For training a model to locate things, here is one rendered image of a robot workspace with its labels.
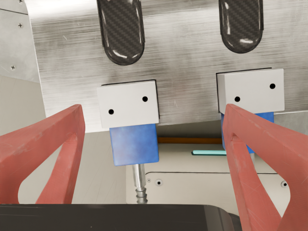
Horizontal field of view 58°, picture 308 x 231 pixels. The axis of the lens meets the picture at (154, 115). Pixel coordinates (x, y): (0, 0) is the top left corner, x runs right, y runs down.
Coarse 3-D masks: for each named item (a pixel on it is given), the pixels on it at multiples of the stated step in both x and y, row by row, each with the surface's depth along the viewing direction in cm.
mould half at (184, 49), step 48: (48, 0) 24; (144, 0) 25; (192, 0) 25; (288, 0) 25; (48, 48) 26; (96, 48) 26; (144, 48) 26; (192, 48) 26; (288, 48) 26; (48, 96) 26; (96, 96) 26; (192, 96) 26; (288, 96) 26
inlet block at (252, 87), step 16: (224, 80) 23; (240, 80) 23; (256, 80) 23; (272, 80) 23; (224, 96) 24; (240, 96) 24; (256, 96) 24; (272, 96) 24; (224, 112) 24; (256, 112) 24; (272, 112) 25; (224, 144) 27
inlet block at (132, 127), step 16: (144, 80) 28; (112, 96) 24; (128, 96) 24; (144, 96) 25; (112, 112) 25; (128, 112) 24; (144, 112) 24; (112, 128) 25; (128, 128) 25; (144, 128) 25; (112, 144) 26; (128, 144) 26; (144, 144) 26; (128, 160) 26; (144, 160) 26; (144, 176) 27; (144, 192) 28
